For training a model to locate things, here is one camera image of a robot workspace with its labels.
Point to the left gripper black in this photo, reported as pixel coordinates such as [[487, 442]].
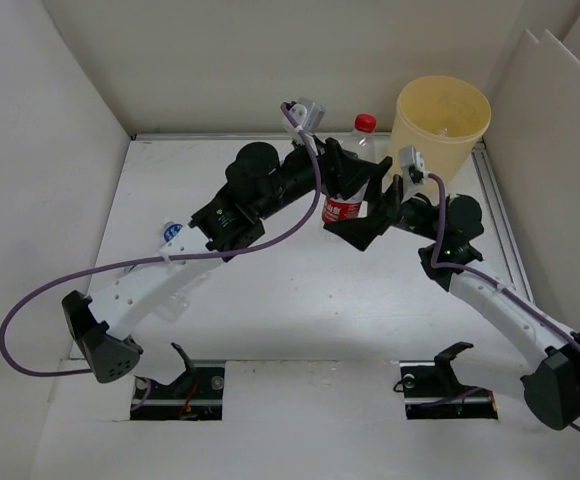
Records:
[[345, 169]]

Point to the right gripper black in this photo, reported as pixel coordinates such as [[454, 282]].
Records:
[[362, 231]]

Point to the red label plastic bottle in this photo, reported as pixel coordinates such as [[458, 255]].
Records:
[[360, 143]]

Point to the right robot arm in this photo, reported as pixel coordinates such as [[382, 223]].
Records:
[[551, 387]]

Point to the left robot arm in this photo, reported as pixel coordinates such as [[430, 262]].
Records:
[[259, 183]]

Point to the yellow plastic bin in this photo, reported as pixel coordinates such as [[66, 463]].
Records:
[[442, 117]]

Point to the blue label bottle upper left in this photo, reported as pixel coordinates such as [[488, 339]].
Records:
[[170, 230]]

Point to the blue label bottle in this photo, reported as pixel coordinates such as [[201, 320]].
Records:
[[170, 230], [173, 307]]

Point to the blue label bottle lower left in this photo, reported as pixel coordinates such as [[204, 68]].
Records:
[[173, 307]]

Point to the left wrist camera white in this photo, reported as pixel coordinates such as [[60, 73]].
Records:
[[304, 113]]

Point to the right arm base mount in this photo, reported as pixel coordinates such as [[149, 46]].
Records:
[[430, 394]]

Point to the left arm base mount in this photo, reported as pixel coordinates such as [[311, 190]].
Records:
[[200, 400]]

